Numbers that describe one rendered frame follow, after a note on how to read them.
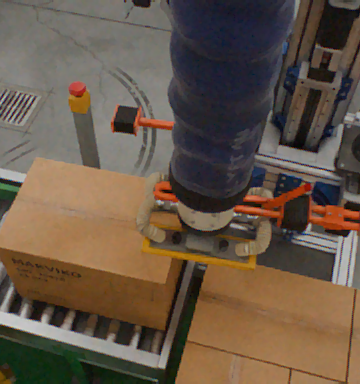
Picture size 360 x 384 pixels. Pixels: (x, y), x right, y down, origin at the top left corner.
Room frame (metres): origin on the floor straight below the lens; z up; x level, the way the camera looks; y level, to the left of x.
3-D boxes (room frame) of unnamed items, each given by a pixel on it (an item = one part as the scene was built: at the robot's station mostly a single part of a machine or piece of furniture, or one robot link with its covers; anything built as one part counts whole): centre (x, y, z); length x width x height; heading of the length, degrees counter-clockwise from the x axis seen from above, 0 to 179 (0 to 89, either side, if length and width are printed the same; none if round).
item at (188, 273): (0.90, -0.13, 0.58); 0.70 x 0.03 x 0.06; 161
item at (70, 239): (1.01, 0.19, 0.75); 0.60 x 0.40 x 0.40; 73
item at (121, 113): (1.20, 0.06, 1.20); 0.09 x 0.08 x 0.05; 166
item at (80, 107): (1.56, 0.26, 0.50); 0.07 x 0.07 x 1.00; 71
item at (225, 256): (0.79, -0.15, 1.10); 0.34 x 0.10 x 0.05; 76
